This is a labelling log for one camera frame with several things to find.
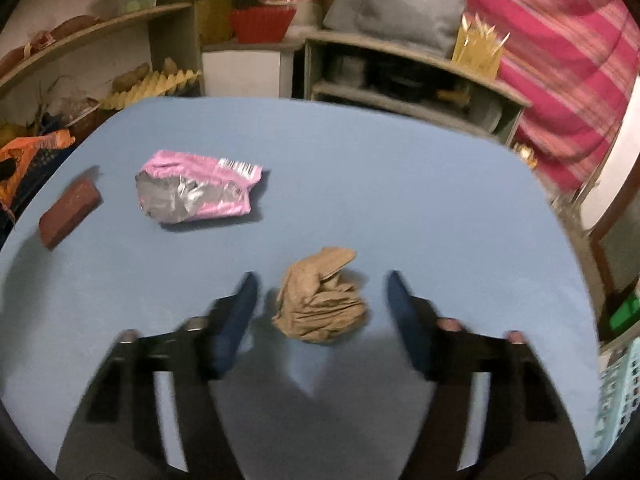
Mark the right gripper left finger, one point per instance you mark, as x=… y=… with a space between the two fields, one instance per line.
x=149 y=411

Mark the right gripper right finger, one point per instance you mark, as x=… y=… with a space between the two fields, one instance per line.
x=494 y=414

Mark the brown paper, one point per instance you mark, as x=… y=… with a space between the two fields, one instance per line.
x=315 y=304

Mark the orange wrapper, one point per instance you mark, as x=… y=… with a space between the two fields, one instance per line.
x=17 y=155

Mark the light blue laundry basket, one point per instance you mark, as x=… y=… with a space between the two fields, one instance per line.
x=619 y=397

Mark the green bottle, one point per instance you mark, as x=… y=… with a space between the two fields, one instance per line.
x=626 y=315

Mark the blue tablecloth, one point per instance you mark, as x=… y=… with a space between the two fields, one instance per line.
x=462 y=219

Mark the brown brick block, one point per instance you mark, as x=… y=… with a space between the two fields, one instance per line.
x=67 y=213

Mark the pink foil wrapper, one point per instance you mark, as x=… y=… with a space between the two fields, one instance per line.
x=179 y=187

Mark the yellow egg tray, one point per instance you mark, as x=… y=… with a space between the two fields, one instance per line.
x=152 y=86

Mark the white box cabinet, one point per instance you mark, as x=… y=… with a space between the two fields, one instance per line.
x=250 y=70

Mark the yellow utensil holder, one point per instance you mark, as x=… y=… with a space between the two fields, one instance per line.
x=479 y=47

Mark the pink striped curtain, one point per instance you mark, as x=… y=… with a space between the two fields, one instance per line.
x=577 y=62

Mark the grey wooden shelf table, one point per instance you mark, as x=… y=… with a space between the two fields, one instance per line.
x=361 y=71

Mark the red plastic basin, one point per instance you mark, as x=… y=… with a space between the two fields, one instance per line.
x=261 y=24

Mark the grey cloth bag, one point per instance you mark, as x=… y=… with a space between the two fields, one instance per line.
x=432 y=24

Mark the wooden wall shelf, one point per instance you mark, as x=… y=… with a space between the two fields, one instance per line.
x=86 y=62

